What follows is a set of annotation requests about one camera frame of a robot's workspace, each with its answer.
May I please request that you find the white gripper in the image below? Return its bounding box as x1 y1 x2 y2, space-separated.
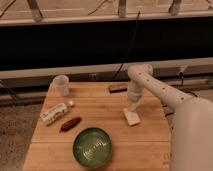
127 80 143 112

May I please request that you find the white sponge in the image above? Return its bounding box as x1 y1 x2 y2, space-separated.
123 108 141 126

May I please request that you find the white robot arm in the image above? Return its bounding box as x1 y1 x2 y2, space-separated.
127 64 213 171

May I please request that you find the brown black brush block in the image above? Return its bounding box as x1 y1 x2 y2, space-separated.
109 83 128 93

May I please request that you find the green glass bowl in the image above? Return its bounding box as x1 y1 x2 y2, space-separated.
72 127 112 169

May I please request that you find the brown sausage-shaped object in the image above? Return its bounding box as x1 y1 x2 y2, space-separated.
60 117 81 132

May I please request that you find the translucent plastic cup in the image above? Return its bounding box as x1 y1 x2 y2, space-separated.
53 75 69 96

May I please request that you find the white plastic bottle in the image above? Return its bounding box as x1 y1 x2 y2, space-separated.
40 100 75 126

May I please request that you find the black cable on floor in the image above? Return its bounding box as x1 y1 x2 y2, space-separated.
161 71 201 118

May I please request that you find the black hanging cable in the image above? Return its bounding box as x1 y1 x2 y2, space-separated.
110 10 141 82

